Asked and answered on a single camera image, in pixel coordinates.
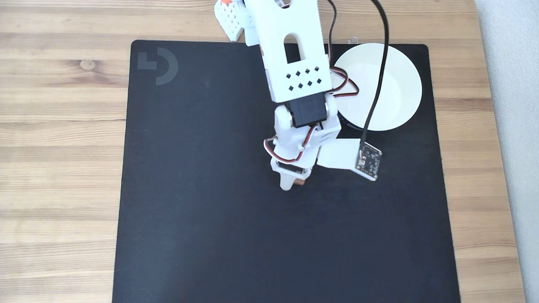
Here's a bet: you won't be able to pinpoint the white round plate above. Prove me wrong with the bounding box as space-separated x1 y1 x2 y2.
330 43 423 132

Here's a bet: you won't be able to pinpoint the black mouse mat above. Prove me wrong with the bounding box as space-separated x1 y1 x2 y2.
112 39 462 303

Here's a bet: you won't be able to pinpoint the red white black servo wires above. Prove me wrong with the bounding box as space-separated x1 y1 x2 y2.
326 0 360 100
264 125 321 163

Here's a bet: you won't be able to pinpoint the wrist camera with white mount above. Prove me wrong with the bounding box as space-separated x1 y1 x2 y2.
317 138 383 182

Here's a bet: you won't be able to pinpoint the black cable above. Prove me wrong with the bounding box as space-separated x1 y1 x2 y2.
360 0 390 146

